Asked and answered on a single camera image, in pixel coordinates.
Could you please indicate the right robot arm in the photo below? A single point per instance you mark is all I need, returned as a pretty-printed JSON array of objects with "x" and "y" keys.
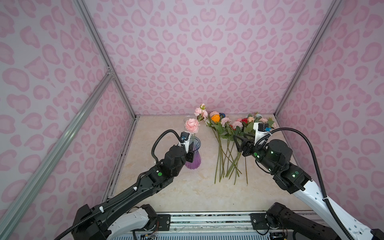
[{"x": 340, "y": 225}]

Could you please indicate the purple glass vase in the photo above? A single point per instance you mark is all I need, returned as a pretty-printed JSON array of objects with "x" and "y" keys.
[{"x": 197, "y": 158}]

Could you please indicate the clear glass cylinder vase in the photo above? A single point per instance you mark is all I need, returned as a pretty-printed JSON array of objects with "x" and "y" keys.
[{"x": 185, "y": 119}]

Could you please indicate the right aluminium frame strut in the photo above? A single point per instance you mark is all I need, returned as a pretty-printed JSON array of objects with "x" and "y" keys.
[{"x": 314, "y": 44}]

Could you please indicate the pink peony flower stem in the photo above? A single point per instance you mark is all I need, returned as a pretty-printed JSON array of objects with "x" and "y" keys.
[{"x": 192, "y": 126}]

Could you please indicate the orange rose stem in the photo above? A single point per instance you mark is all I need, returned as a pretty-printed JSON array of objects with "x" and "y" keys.
[{"x": 215, "y": 119}]

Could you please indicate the striped pink peony branch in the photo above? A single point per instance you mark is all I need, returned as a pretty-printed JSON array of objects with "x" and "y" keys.
[{"x": 202, "y": 115}]

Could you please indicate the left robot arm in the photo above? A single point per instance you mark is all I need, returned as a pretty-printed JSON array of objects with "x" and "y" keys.
[{"x": 96, "y": 223}]

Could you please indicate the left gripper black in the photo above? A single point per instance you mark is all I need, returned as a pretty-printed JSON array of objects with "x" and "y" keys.
[{"x": 190, "y": 153}]

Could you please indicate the small mixed roses spray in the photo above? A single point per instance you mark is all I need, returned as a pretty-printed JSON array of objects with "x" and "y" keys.
[{"x": 249, "y": 121}]

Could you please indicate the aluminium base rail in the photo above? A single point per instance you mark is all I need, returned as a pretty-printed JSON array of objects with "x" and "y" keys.
[{"x": 232, "y": 226}]

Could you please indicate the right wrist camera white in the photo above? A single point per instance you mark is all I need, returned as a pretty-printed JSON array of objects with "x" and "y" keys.
[{"x": 261, "y": 130}]

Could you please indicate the left aluminium frame strut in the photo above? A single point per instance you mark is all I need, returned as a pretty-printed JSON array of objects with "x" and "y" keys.
[{"x": 100, "y": 46}]

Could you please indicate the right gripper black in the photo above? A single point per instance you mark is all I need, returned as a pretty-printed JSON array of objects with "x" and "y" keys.
[{"x": 250, "y": 144}]

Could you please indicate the pink peony branch with bud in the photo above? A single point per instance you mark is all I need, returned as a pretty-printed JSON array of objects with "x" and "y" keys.
[{"x": 230, "y": 128}]

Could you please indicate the red rose stem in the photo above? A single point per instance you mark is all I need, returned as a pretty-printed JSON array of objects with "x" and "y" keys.
[{"x": 238, "y": 127}]

